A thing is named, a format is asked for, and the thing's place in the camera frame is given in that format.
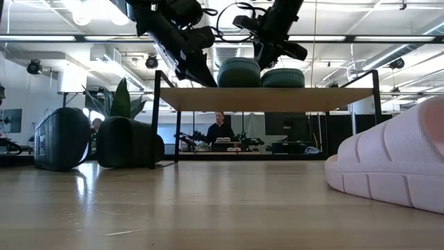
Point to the pink rubber slide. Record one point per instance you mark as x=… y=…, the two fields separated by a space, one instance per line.
x=381 y=166

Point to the black metal table frame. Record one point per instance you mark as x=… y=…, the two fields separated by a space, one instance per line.
x=17 y=160

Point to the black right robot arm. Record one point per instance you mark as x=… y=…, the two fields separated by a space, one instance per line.
x=286 y=10

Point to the silver ventilation duct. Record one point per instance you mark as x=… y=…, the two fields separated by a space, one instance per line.
x=227 y=57

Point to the black partition panel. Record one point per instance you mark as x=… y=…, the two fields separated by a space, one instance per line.
x=288 y=125

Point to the wooden shelf with black frame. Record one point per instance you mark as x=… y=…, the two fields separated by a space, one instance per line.
x=263 y=99

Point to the black horizontal crossbar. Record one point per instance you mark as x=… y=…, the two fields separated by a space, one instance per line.
x=79 y=38

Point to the black rubber slide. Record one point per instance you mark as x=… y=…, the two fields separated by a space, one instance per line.
x=62 y=139
x=125 y=142

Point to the green plant in white pot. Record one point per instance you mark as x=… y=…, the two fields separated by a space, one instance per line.
x=121 y=100

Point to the green rubber slide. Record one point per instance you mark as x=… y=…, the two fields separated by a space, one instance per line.
x=239 y=74
x=282 y=79

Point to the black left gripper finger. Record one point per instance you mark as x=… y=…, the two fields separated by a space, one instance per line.
x=197 y=74
x=168 y=59

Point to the white ceiling column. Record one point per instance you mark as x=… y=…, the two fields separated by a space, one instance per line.
x=71 y=81

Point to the background robot workstation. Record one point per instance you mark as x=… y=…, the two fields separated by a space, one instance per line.
x=249 y=142

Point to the person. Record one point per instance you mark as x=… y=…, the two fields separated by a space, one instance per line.
x=96 y=124
x=220 y=133

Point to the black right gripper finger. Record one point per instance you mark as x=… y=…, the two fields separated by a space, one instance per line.
x=295 y=51
x=265 y=57

